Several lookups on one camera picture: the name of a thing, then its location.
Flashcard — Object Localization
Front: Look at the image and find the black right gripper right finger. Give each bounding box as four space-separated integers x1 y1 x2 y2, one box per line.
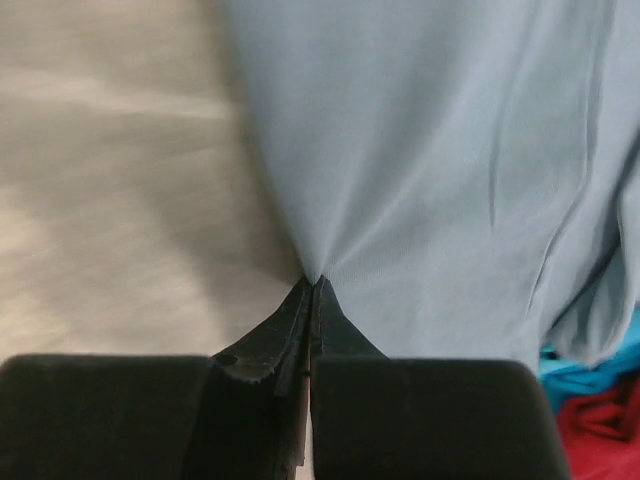
310 279 571 480

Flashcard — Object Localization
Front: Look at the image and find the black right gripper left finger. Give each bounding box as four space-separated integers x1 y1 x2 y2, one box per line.
1 280 312 479

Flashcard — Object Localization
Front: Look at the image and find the grey blue t shirt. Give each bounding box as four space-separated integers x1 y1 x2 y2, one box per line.
227 1 639 366

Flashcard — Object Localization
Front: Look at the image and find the folded turquoise t shirt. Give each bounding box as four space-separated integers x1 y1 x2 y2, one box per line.
538 307 639 414

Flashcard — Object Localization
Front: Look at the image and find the folded red t shirt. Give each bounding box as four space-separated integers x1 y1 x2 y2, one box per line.
557 381 639 480

